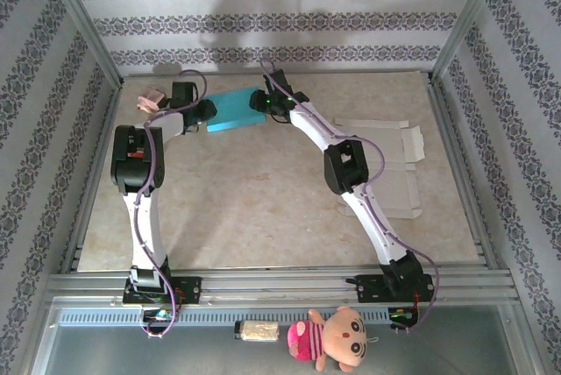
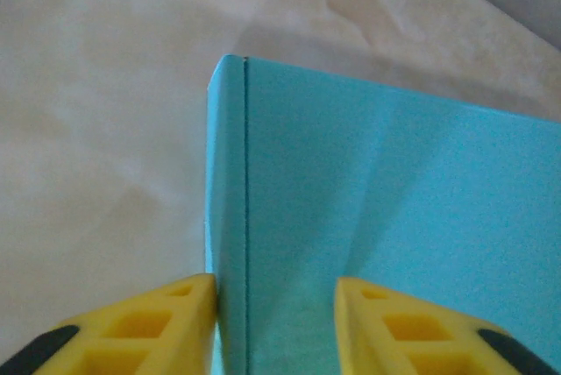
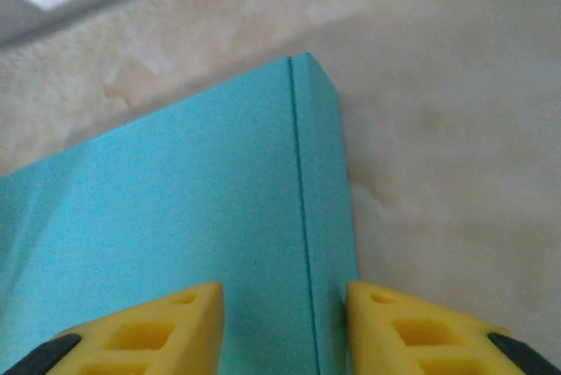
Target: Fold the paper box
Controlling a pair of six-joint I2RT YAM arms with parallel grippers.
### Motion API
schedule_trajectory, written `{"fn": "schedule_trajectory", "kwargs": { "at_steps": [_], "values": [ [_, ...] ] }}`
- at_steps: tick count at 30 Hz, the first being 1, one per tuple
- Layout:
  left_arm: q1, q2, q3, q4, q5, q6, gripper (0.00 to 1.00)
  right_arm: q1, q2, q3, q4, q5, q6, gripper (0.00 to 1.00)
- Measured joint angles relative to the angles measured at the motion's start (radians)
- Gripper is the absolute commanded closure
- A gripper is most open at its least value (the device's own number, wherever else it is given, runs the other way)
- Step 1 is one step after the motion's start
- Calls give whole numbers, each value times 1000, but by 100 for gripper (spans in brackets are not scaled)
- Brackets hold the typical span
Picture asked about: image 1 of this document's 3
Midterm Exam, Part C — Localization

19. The blue white paper box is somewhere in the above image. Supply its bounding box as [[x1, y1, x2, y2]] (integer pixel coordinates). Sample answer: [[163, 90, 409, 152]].
[[204, 87, 267, 134]]

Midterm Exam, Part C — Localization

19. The yellow white paper box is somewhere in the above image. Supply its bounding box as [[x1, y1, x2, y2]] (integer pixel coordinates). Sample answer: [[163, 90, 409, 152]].
[[333, 118, 426, 221]]

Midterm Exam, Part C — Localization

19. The small pink toy box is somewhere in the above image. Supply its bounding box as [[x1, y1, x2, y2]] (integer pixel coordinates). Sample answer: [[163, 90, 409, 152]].
[[136, 86, 171, 118]]

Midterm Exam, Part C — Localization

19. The small circuit board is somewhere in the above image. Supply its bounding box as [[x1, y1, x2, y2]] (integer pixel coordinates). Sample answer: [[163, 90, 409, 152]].
[[387, 306, 421, 332], [140, 307, 181, 324]]

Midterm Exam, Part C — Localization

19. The white roll with black cap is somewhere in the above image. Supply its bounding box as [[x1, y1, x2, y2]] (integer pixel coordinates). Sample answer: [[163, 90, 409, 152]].
[[234, 320, 281, 343]]

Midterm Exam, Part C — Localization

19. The pink plush doll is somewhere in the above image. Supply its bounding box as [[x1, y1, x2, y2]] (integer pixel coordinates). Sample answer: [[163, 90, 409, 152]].
[[287, 306, 379, 372]]

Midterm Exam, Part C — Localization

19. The grey metal shelf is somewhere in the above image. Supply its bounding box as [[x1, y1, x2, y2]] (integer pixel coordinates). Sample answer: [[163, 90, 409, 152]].
[[25, 298, 543, 375]]

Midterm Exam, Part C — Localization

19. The aluminium side rail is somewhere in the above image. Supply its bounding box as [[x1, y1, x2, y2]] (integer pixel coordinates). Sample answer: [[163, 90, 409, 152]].
[[425, 72, 501, 271], [60, 79, 126, 274]]

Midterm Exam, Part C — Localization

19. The aluminium frame post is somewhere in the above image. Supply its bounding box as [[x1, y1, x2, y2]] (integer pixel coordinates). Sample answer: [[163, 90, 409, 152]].
[[37, 0, 124, 87], [430, 0, 514, 83]]

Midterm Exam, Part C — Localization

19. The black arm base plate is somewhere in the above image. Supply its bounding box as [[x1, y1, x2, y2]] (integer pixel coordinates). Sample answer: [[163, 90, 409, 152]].
[[355, 273, 437, 305], [122, 276, 203, 306]]

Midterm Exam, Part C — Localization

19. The aluminium cross rail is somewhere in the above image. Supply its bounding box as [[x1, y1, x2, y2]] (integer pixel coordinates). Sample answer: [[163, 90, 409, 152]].
[[43, 267, 521, 306]]

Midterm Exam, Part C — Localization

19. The grey slotted cable duct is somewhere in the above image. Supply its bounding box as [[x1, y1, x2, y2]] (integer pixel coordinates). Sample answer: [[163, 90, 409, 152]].
[[56, 307, 394, 328]]

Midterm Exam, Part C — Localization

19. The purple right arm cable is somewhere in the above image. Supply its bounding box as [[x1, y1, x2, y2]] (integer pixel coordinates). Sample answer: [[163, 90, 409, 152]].
[[259, 59, 441, 336]]

